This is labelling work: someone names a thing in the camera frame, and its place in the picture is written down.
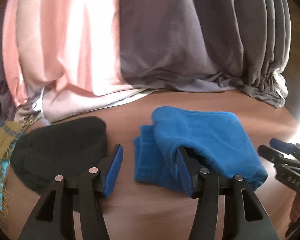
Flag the blue fleece pants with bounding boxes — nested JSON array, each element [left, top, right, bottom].
[[134, 106, 268, 192]]

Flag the person's right hand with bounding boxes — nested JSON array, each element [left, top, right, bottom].
[[290, 194, 300, 223]]

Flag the white mattress cloth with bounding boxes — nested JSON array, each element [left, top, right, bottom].
[[273, 71, 288, 107]]

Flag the black folded garment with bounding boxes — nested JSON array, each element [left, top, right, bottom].
[[10, 116, 108, 194]]

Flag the yellow plaid blanket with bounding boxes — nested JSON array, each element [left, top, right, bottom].
[[0, 120, 25, 231]]

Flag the grey bed sheet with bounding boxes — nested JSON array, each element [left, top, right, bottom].
[[120, 0, 291, 107]]

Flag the pink bed cover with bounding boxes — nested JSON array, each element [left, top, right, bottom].
[[2, 0, 149, 122]]

